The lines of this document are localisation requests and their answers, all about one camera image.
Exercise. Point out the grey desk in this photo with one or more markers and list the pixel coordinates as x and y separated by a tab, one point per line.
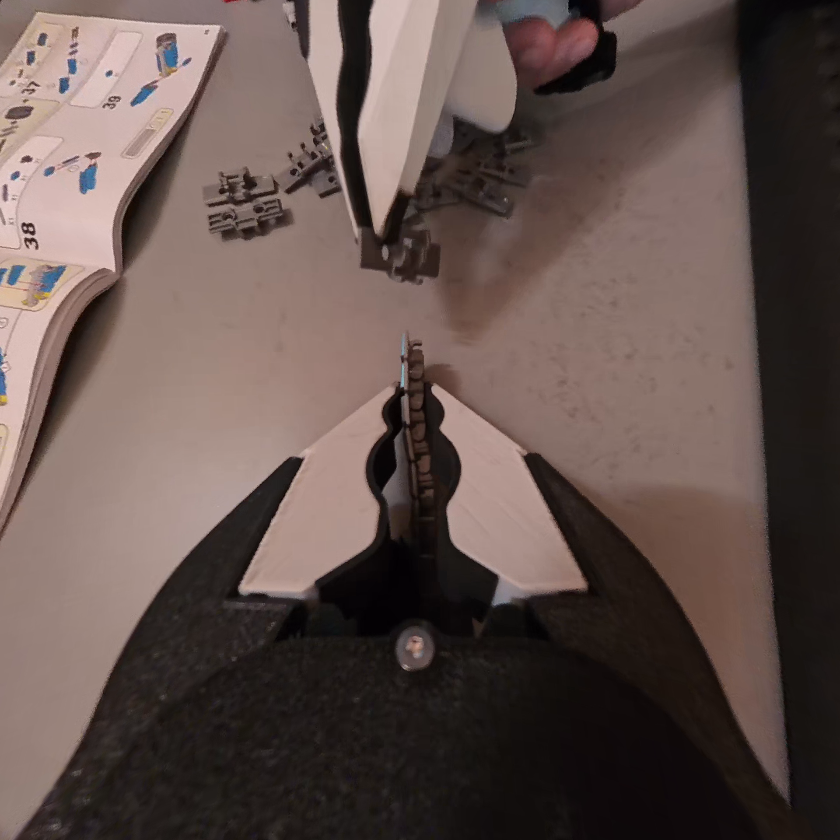
623	328

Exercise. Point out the single grey track link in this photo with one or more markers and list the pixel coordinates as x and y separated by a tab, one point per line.
403	256

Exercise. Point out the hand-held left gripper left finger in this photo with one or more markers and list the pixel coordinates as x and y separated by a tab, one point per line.
315	525

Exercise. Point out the instruction booklet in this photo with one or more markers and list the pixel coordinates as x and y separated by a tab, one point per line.
85	164

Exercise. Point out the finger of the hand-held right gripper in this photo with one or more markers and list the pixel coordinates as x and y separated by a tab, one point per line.
328	79
413	85

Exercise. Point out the pile of grey track links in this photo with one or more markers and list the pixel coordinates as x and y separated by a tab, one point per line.
249	203

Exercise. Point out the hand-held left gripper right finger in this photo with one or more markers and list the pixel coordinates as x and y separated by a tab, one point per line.
518	525

